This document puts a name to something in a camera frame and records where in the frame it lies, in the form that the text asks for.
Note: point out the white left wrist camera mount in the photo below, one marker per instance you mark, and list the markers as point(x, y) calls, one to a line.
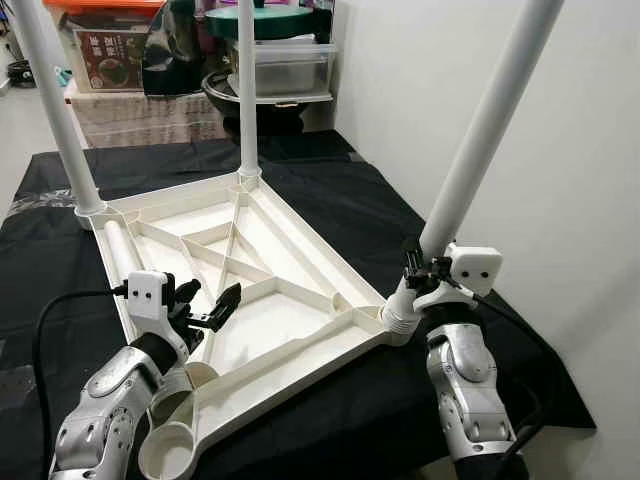
point(148, 295)

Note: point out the white plastic table leg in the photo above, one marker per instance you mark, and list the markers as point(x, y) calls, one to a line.
point(248, 90)
point(490, 120)
point(125, 250)
point(55, 110)

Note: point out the shiny black plastic bag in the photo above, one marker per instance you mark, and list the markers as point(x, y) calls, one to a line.
point(172, 50)

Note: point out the clear plastic bag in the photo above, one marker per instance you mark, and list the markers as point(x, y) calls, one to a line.
point(40, 205)

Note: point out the white plastic table top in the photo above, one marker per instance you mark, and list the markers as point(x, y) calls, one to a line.
point(300, 330)

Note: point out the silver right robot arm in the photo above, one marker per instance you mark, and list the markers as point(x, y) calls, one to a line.
point(465, 370)

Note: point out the dark green round lid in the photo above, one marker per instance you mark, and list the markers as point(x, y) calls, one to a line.
point(290, 22)

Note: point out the beige patterned cloth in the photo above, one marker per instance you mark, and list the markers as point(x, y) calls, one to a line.
point(140, 120)

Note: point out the black tablecloth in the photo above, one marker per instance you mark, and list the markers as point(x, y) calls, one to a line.
point(450, 400)

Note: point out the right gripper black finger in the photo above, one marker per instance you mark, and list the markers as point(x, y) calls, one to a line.
point(410, 264)
point(418, 246)

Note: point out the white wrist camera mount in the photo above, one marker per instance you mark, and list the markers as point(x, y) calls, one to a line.
point(148, 295)
point(470, 270)

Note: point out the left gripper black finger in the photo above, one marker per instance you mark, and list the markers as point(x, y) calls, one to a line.
point(226, 302)
point(187, 291)

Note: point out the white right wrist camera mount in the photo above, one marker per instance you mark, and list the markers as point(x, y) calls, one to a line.
point(470, 270)

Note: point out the clear lidded plastic container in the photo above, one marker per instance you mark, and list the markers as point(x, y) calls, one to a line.
point(295, 70)

